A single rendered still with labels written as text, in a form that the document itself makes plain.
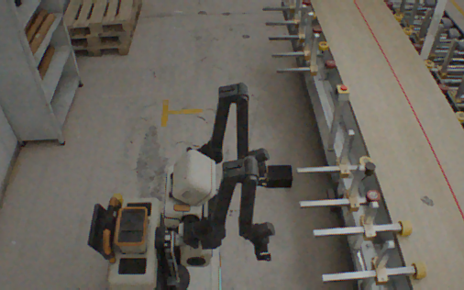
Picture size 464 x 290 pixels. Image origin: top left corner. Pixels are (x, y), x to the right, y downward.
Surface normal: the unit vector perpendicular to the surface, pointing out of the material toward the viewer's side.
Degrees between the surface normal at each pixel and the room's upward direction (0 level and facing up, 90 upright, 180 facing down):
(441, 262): 0
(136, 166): 0
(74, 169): 0
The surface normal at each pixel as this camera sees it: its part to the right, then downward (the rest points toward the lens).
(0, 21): 0.05, 0.73
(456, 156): 0.00, -0.69
